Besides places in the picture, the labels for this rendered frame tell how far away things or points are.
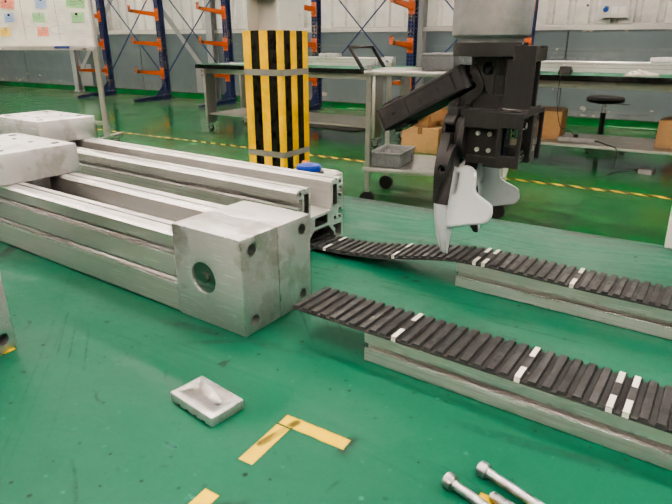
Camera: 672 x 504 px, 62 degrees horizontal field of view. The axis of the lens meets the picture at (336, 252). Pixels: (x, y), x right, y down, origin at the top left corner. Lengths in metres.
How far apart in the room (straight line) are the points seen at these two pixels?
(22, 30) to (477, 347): 6.35
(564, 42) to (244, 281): 7.76
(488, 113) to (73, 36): 5.86
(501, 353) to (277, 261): 0.22
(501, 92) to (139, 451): 0.44
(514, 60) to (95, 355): 0.46
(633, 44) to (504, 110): 7.48
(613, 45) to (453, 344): 7.68
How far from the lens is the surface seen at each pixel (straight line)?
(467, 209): 0.58
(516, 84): 0.58
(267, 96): 3.93
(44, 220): 0.76
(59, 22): 6.37
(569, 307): 0.61
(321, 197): 0.76
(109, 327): 0.58
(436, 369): 0.46
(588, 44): 8.10
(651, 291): 0.62
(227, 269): 0.51
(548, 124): 5.39
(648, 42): 8.03
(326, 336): 0.52
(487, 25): 0.57
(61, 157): 0.86
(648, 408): 0.43
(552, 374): 0.44
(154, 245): 0.60
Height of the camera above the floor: 1.04
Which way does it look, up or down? 21 degrees down
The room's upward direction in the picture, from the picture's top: straight up
